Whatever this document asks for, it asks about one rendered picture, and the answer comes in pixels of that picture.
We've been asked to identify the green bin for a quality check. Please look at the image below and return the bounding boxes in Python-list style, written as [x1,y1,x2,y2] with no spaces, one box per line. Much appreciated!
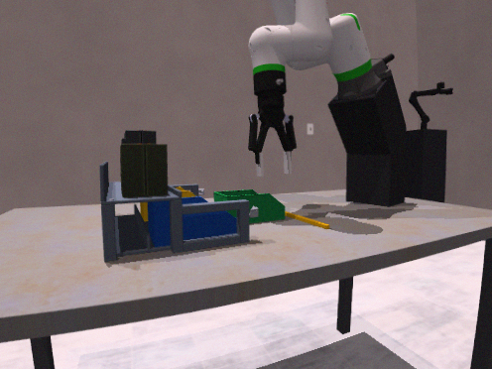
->
[214,189,284,223]

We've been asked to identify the blue open bin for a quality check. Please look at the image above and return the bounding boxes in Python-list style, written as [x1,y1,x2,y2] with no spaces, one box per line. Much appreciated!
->
[148,196,236,247]

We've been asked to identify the yellow bar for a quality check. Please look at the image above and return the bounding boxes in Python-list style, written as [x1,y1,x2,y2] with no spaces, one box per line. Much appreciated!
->
[286,212,329,229]

